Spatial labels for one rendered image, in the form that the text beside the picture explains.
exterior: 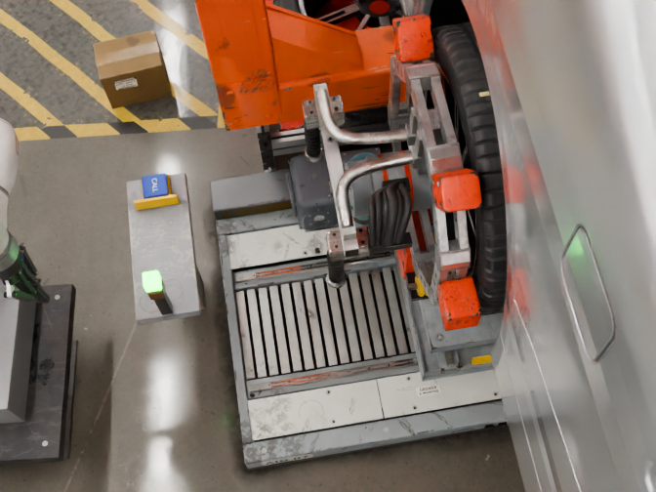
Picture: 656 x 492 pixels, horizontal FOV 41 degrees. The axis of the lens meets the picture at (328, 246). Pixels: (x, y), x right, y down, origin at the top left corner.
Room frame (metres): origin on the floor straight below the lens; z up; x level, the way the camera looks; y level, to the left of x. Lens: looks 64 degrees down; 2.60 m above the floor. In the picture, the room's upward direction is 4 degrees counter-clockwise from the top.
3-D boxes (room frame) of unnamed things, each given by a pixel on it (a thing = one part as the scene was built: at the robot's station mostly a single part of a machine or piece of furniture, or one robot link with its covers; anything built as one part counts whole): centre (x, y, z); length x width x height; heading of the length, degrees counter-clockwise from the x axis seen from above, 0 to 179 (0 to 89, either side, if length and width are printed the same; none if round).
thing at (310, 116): (1.15, -0.01, 0.93); 0.09 x 0.05 x 0.05; 95
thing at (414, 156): (0.89, -0.12, 1.03); 0.19 x 0.18 x 0.11; 95
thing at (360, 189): (1.00, -0.16, 0.85); 0.21 x 0.14 x 0.14; 95
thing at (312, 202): (1.30, -0.11, 0.26); 0.42 x 0.18 x 0.35; 95
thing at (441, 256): (1.00, -0.23, 0.85); 0.54 x 0.07 x 0.54; 5
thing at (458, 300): (0.69, -0.27, 0.85); 0.09 x 0.08 x 0.07; 5
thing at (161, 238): (1.09, 0.45, 0.44); 0.43 x 0.17 x 0.03; 5
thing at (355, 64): (1.51, -0.15, 0.69); 0.52 x 0.17 x 0.35; 95
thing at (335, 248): (0.81, -0.04, 0.93); 0.09 x 0.05 x 0.05; 95
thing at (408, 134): (1.09, -0.10, 1.03); 0.19 x 0.18 x 0.11; 95
